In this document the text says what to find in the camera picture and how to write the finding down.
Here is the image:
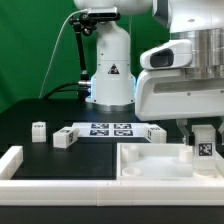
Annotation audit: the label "black cables at base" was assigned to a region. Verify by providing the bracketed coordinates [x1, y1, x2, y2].
[41, 82, 81, 100]

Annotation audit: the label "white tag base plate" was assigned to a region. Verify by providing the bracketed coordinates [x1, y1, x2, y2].
[72, 122, 145, 137]

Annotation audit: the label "grey camera on mount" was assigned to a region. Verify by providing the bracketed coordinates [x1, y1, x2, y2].
[81, 7, 120, 21]

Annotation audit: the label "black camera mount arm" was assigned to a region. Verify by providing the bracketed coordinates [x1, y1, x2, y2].
[69, 13, 96, 102]

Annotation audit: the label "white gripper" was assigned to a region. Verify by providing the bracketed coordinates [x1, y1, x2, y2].
[135, 39, 224, 145]

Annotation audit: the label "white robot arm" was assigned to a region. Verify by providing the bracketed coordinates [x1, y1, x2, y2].
[73, 0, 224, 145]

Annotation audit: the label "white square tabletop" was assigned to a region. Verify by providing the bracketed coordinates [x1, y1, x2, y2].
[116, 143, 224, 182]

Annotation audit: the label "white cable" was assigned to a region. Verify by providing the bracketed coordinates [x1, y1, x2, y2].
[38, 9, 88, 99]

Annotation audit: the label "white U-shaped fence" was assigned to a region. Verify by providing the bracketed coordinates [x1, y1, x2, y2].
[0, 146, 224, 206]

